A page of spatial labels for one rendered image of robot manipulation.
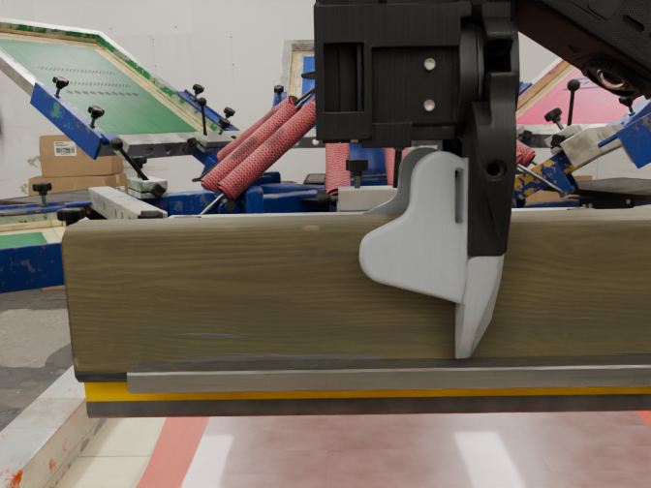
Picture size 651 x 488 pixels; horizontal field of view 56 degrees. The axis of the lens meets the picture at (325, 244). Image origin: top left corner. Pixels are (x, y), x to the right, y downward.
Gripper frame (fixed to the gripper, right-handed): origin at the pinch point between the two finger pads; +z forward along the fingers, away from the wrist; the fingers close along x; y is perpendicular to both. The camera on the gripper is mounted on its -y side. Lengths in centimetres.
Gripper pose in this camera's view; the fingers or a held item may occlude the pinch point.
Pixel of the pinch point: (469, 315)
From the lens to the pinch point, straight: 30.5
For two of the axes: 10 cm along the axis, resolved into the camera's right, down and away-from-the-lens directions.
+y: -10.0, 0.1, 0.2
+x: -0.2, 2.0, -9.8
